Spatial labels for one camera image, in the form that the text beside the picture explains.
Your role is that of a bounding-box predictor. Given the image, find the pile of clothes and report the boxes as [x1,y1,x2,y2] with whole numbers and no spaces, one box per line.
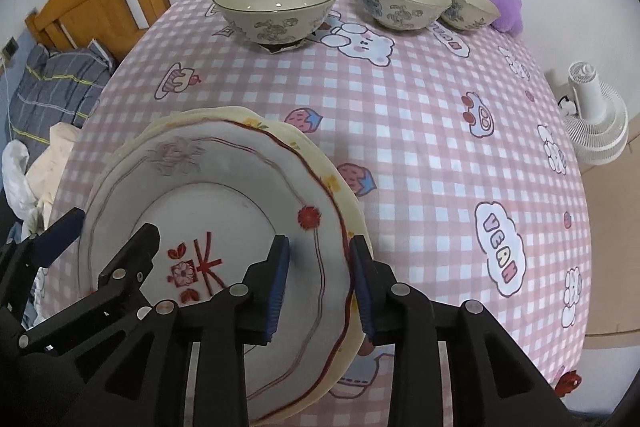
[26,122,80,229]

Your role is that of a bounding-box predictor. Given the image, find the cream plate with yellow flowers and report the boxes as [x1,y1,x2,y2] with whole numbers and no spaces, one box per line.
[89,105,374,424]

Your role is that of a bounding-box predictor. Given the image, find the pink checkered tablecloth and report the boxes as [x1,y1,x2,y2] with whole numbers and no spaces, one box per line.
[54,0,591,383]

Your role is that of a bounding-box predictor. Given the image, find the white standing fan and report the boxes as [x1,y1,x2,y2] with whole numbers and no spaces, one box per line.
[558,61,629,166]

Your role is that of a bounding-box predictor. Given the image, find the grey plaid pillow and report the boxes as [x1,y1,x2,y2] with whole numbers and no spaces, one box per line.
[6,40,118,156]

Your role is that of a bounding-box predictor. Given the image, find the large cream ceramic bowl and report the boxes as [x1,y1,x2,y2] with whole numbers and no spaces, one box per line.
[213,0,336,46]

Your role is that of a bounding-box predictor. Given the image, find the white plastic bag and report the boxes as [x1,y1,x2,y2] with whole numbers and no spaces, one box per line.
[1,140,39,221]

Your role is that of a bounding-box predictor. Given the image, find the wall socket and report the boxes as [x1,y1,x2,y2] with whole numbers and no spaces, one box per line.
[1,37,18,63]

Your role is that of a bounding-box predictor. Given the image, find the white plate with red rim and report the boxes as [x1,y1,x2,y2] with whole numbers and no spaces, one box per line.
[77,119,354,424]

